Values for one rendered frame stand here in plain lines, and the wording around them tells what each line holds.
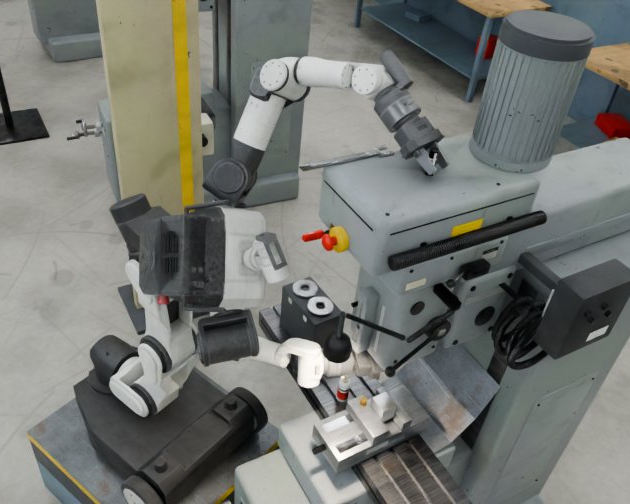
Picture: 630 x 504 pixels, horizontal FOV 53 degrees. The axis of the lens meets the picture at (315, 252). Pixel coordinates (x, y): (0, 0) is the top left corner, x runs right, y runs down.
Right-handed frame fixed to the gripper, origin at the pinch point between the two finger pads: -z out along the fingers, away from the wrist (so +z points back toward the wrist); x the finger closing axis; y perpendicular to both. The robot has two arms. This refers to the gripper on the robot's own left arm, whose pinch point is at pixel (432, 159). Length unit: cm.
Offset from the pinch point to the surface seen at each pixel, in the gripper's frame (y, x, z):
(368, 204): -2.9, 21.3, -2.3
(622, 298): 0, -26, -51
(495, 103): 11.9, -14.6, 2.5
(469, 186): 1.8, -2.8, -9.9
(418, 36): -316, -450, 207
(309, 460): -95, 21, -49
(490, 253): -12.9, -12.0, -25.3
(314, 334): -89, -2, -16
